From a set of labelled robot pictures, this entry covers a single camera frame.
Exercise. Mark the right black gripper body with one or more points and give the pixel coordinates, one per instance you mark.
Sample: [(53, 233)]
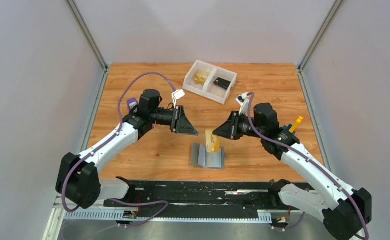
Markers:
[(243, 127)]

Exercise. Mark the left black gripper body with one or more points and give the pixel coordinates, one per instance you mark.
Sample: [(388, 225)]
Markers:
[(168, 118)]

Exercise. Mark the grey card holder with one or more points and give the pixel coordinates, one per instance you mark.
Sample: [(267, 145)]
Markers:
[(209, 160)]

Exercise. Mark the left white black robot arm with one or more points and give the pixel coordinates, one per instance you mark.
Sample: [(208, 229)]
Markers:
[(78, 180)]

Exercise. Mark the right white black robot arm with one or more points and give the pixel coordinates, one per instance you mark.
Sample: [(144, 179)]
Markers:
[(344, 210)]

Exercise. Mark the black card in tray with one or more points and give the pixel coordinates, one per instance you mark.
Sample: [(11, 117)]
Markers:
[(222, 83)]

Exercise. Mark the gold card in tray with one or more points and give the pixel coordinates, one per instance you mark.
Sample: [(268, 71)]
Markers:
[(201, 77)]

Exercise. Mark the purple metronome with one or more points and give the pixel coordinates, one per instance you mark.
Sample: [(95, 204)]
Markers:
[(131, 103)]

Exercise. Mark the colourful toy brick figure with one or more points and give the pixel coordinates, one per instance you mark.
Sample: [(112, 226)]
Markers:
[(292, 127)]

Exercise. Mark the white two-compartment tray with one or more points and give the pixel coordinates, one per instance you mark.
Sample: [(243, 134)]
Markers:
[(209, 90)]

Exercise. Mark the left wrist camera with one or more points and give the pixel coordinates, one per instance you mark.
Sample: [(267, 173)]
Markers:
[(176, 95)]

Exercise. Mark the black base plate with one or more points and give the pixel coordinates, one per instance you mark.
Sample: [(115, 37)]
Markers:
[(208, 200)]

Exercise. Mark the aluminium rail frame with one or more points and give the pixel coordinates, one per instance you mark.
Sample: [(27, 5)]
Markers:
[(124, 212)]

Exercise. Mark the left aluminium corner post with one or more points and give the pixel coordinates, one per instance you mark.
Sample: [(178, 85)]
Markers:
[(74, 9)]

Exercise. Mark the aluminium corner post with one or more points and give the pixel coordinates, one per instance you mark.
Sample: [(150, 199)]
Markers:
[(74, 9), (332, 13)]

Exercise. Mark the right aluminium corner post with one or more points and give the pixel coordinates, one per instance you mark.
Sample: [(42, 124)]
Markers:
[(332, 13)]

